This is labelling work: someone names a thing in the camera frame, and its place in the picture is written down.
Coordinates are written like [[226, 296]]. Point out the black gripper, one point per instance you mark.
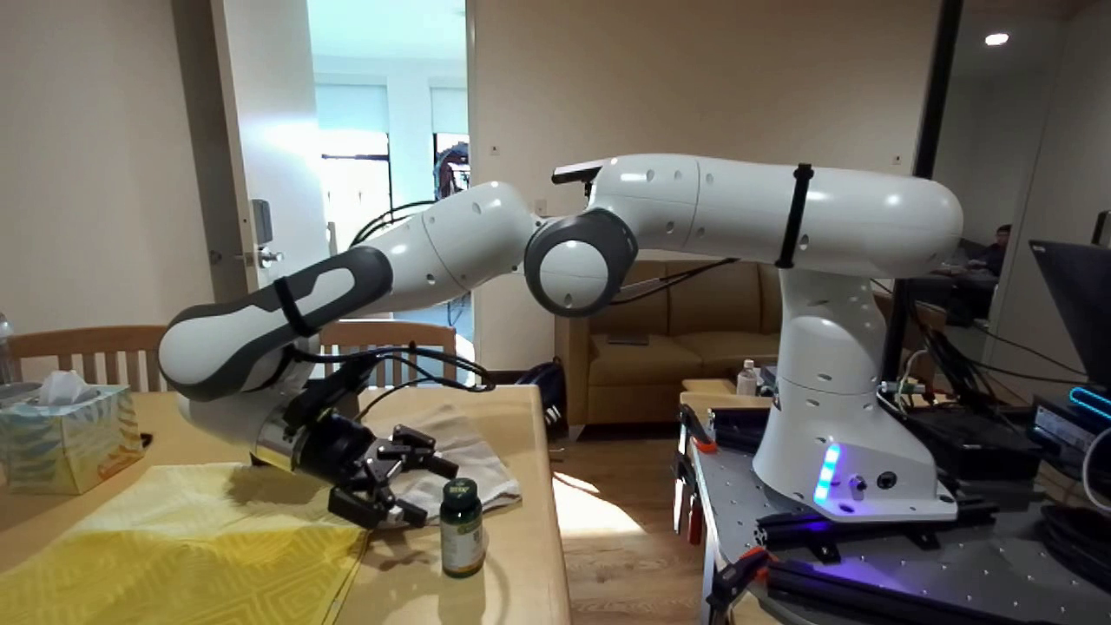
[[332, 447]]

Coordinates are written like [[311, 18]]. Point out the small dark green bottle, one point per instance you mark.
[[462, 533]]

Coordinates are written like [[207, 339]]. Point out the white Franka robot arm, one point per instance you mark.
[[718, 211]]

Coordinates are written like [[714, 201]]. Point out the small white bottle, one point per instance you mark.
[[748, 381]]

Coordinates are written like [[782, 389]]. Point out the beige cloth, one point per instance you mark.
[[479, 474]]

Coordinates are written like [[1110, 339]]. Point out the yellow textured cloth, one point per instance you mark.
[[175, 543]]

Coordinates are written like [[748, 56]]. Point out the brown sofa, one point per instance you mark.
[[670, 334]]

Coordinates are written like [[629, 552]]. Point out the patterned tissue box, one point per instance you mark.
[[65, 438]]

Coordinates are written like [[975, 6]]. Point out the black red clamp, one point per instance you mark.
[[733, 574]]

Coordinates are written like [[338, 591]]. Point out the black control box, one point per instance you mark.
[[959, 437]]

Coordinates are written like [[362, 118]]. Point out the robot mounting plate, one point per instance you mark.
[[993, 566]]

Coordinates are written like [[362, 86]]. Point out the black vertical pole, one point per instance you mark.
[[935, 80]]

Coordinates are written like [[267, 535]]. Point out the blue lit black device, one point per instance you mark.
[[1090, 405]]

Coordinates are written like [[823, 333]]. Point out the black laptop screen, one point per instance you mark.
[[1082, 299]]

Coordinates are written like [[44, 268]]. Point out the round ceiling light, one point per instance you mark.
[[998, 40]]

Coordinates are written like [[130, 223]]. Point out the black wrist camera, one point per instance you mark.
[[348, 383]]

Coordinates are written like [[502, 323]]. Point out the black camera on stand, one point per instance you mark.
[[573, 174]]

